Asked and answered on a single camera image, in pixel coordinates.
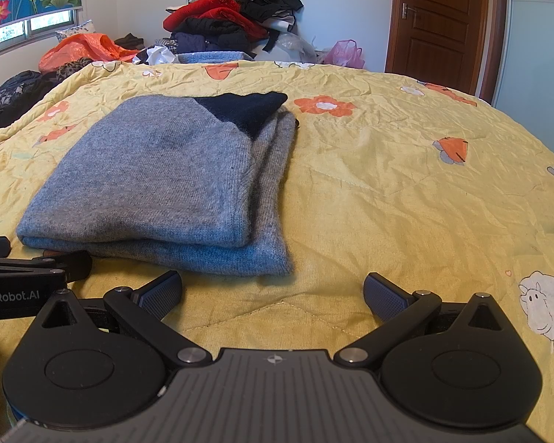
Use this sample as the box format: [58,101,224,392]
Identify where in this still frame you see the brown wooden door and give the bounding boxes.
[385,0,509,102]

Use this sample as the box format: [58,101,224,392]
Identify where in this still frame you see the pink plastic bag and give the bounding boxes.
[321,39,365,70]

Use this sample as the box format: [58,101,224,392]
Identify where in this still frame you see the clear plastic bag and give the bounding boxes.
[272,32,319,63]

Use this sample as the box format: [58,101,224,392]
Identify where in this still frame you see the dark brown cloth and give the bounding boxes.
[115,33,146,51]

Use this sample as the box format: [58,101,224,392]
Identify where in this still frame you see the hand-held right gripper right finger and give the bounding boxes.
[333,272,513,371]

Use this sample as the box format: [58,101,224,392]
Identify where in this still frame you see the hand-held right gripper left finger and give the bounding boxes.
[39,271,212,371]

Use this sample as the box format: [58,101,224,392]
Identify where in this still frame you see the grey sweater with navy sleeves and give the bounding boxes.
[16,92,301,278]

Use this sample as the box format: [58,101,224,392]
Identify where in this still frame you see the window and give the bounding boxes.
[0,9,77,56]

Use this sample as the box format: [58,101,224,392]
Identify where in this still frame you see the orange plastic bag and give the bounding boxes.
[39,33,139,72]

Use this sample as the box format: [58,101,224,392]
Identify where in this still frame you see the pile of dark and red clothes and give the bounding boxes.
[164,0,305,56]

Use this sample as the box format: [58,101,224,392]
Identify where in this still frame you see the dark patterned clothes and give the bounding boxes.
[0,70,51,134]

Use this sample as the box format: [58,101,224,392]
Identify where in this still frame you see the light blue knitted cloth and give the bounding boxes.
[178,51,254,64]

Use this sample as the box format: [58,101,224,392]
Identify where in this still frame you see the floral pillow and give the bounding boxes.
[55,21,95,42]

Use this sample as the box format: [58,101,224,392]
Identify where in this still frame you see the yellow floral quilt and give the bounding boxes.
[0,59,554,443]

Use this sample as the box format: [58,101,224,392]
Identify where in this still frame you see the white crumpled cloth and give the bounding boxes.
[145,45,178,65]

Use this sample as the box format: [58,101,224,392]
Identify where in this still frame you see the leopard print cloth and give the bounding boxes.
[55,58,93,81]

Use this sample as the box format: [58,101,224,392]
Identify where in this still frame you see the white wardrobe with flower stickers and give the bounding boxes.
[492,0,554,125]

